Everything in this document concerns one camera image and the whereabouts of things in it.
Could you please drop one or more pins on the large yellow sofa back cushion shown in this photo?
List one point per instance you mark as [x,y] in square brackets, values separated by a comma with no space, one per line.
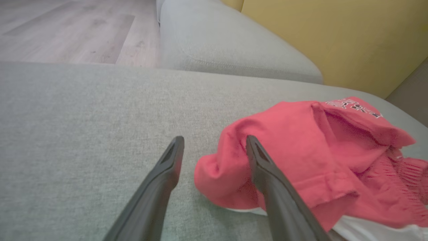
[334,40]

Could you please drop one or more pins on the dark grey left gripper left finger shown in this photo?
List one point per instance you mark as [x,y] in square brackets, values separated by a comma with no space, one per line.
[157,194]

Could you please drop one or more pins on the narrow yellow sofa back cushion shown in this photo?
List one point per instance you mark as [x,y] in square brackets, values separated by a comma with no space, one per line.
[232,4]

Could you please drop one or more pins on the red shorts with white stripes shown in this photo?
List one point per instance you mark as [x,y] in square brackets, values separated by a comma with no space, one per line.
[401,180]

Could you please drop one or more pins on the red shorts with printed logo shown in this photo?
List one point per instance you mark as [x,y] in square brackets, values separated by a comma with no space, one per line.
[284,134]

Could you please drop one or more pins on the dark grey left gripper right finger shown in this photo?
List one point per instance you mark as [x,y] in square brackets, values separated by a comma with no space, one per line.
[281,201]

